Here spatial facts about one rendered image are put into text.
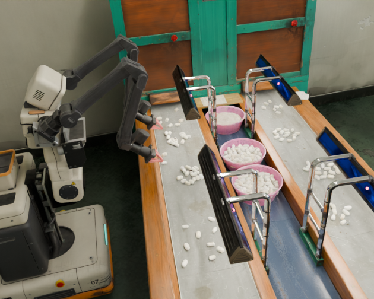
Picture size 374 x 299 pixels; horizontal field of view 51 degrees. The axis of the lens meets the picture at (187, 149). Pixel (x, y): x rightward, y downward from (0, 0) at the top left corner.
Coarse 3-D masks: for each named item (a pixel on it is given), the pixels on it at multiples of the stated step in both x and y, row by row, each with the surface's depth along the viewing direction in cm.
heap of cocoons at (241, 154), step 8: (240, 144) 239; (224, 152) 233; (232, 152) 234; (240, 152) 232; (248, 152) 231; (256, 152) 231; (232, 160) 227; (240, 160) 225; (248, 160) 226; (256, 160) 224
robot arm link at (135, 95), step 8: (144, 80) 176; (136, 88) 180; (144, 88) 178; (128, 96) 185; (136, 96) 183; (128, 104) 185; (136, 104) 186; (128, 112) 187; (136, 112) 188; (128, 120) 190; (120, 128) 195; (128, 128) 192; (120, 136) 194; (128, 136) 195; (120, 144) 196
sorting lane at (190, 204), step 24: (192, 120) 268; (168, 144) 245; (192, 144) 243; (168, 168) 224; (168, 192) 207; (192, 192) 205; (168, 216) 192; (192, 216) 191; (192, 240) 178; (216, 240) 177; (192, 264) 167; (216, 264) 166; (240, 264) 165; (192, 288) 156; (216, 288) 156; (240, 288) 155
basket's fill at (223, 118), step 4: (224, 112) 276; (220, 116) 271; (224, 116) 270; (228, 116) 271; (232, 116) 271; (236, 116) 269; (220, 120) 267; (224, 120) 265; (228, 120) 265; (232, 120) 266; (236, 120) 266; (220, 124) 262; (224, 124) 263; (228, 124) 261
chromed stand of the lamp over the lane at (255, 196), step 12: (252, 192) 163; (252, 204) 166; (264, 204) 147; (252, 216) 170; (264, 216) 150; (252, 228) 174; (264, 228) 153; (264, 240) 157; (264, 252) 160; (264, 264) 164
